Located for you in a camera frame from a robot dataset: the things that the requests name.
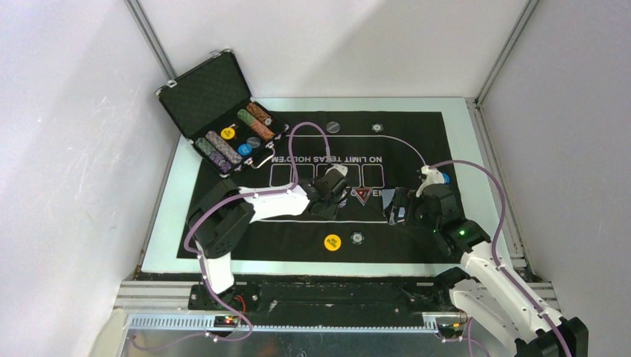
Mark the blue playing card deck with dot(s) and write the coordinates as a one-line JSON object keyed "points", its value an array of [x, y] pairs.
{"points": [[388, 200]]}

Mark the black dealer button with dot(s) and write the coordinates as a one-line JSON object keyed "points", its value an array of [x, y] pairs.
{"points": [[333, 127]]}

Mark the green orange chip row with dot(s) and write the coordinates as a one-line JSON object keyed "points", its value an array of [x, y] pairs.
{"points": [[255, 125]]}

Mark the grey white poker chip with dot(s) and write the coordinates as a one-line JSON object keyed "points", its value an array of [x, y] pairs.
{"points": [[377, 127]]}

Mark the clear dealer button in case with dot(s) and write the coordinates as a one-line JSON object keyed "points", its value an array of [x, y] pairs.
{"points": [[253, 142]]}

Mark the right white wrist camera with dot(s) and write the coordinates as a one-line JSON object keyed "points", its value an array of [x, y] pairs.
{"points": [[432, 176]]}

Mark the black metal base rail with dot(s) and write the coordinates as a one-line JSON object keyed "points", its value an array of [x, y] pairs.
{"points": [[294, 303]]}

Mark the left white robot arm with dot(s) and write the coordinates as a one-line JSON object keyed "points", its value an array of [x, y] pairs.
{"points": [[221, 218]]}

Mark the red brown chip row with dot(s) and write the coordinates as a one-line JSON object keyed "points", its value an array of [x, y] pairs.
{"points": [[259, 113]]}

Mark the yellow button in case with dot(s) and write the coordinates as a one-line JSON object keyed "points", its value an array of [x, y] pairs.
{"points": [[227, 133]]}

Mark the electronics board with leds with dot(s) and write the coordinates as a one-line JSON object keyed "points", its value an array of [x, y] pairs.
{"points": [[226, 321]]}

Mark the pink grey chip row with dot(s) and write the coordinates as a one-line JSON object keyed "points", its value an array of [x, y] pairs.
{"points": [[222, 146]]}

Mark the triangular all-in marker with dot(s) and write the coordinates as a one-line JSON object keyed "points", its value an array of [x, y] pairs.
{"points": [[363, 194]]}

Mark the black poker table mat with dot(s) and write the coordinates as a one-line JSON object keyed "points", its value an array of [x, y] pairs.
{"points": [[382, 150]]}

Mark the yellow big blind button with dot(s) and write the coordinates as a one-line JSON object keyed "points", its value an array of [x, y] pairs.
{"points": [[332, 242]]}

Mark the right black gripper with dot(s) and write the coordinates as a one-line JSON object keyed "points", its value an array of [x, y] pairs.
{"points": [[403, 198]]}

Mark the grey white chip front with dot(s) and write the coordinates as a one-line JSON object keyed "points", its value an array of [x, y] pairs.
{"points": [[357, 238]]}

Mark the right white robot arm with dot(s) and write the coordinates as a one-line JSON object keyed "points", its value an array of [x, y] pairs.
{"points": [[484, 287]]}

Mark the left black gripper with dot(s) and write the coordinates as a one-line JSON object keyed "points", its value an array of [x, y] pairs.
{"points": [[338, 196]]}

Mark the black aluminium chip case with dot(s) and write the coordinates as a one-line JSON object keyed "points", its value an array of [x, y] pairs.
{"points": [[208, 97]]}

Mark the blue button in case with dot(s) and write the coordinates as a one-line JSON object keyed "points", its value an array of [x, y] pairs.
{"points": [[245, 149]]}

